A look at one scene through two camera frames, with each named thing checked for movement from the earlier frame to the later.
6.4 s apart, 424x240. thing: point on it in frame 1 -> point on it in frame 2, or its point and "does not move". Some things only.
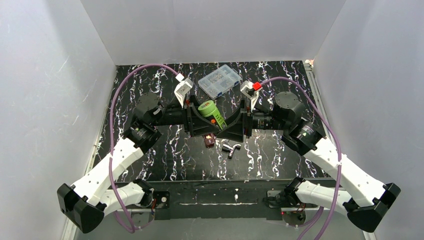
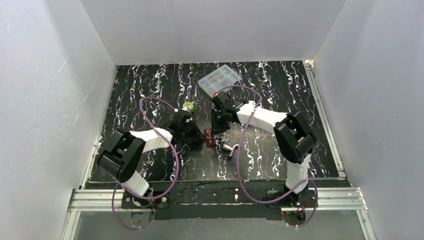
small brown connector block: x=209 y=139 does not move
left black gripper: x=187 y=117 -> x=191 y=131
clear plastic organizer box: x=216 y=83 does not move
